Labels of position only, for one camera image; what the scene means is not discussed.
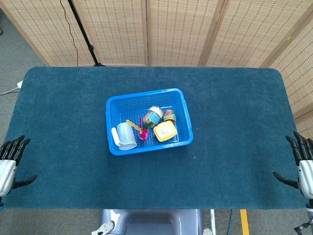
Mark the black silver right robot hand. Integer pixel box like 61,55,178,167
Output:
272,131,313,196

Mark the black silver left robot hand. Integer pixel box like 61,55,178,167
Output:
0,135,38,197

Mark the white plastic pitcher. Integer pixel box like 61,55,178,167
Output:
111,121,137,151

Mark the colourful feather shuttlecock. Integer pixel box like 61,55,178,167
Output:
126,117,149,142

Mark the green box yellow lid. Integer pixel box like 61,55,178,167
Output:
153,121,178,142

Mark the clear jar blue white label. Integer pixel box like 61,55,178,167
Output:
143,105,164,128

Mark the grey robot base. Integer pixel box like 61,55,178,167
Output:
90,209,213,235

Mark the dark teal table cloth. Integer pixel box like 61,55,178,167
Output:
2,66,308,211

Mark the yellow floor tape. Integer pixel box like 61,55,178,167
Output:
240,209,250,235

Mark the white floor strip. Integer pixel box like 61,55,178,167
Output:
209,209,217,235

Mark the blue perforated plastic basket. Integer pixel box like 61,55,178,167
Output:
105,88,194,156

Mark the black tripod stand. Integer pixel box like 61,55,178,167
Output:
67,0,106,67

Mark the bamboo folding screen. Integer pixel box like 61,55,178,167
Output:
0,0,313,138

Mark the white floor cable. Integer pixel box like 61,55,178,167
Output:
0,87,19,96

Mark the blue floor cable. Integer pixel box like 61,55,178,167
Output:
227,210,234,235

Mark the thin black hanging cable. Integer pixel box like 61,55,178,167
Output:
59,0,79,67

